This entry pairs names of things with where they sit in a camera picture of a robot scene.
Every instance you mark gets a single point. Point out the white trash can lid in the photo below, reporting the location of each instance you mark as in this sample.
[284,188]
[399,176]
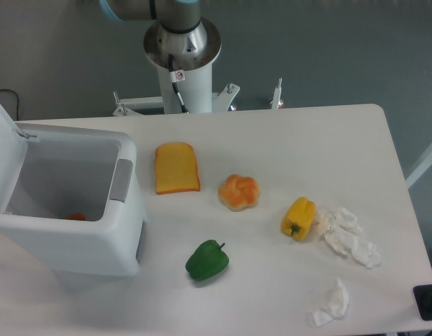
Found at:
[13,149]

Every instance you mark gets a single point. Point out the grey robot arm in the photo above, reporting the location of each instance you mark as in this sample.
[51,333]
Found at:
[177,17]

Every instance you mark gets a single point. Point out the white trash can body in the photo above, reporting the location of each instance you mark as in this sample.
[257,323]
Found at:
[68,170]

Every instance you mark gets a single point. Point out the knotted bread roll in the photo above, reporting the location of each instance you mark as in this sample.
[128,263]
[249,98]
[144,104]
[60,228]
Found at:
[239,192]

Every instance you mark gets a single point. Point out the orange toast slice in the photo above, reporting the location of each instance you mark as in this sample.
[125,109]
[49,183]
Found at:
[175,167]

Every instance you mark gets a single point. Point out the green bell pepper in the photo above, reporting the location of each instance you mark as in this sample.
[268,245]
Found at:
[208,260]

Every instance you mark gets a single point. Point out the yellow bell pepper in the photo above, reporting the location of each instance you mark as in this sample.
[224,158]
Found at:
[298,219]

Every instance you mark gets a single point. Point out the large crumpled white tissue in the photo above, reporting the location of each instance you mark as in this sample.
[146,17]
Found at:
[342,232]

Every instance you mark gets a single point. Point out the orange item inside bin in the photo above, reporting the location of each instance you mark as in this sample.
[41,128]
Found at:
[77,216]

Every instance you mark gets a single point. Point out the small crumpled white tissue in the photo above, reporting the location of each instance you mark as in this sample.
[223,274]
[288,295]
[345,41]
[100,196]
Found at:
[334,306]

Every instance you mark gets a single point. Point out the black device at edge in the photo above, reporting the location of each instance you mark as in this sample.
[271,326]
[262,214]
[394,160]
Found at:
[423,298]

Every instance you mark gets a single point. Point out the white stand foot post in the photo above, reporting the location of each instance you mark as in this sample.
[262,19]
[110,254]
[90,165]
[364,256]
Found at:
[277,102]

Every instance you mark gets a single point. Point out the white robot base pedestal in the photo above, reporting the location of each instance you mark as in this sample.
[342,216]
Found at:
[184,64]

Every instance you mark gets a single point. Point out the white frame leg right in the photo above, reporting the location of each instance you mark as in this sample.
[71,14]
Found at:
[421,165]

